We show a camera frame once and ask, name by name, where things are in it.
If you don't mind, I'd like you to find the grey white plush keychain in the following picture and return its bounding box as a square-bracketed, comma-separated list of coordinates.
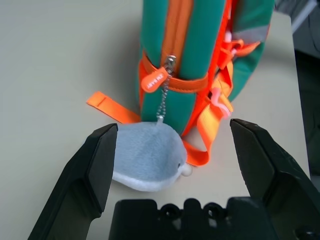
[112, 74, 193, 193]

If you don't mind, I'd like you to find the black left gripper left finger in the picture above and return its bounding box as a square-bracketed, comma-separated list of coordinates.
[27, 123, 118, 240]

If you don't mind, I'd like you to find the orange and teal backpack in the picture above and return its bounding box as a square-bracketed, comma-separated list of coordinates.
[86, 0, 276, 167]

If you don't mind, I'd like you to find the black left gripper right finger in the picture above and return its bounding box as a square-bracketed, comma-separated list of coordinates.
[229, 118, 320, 240]

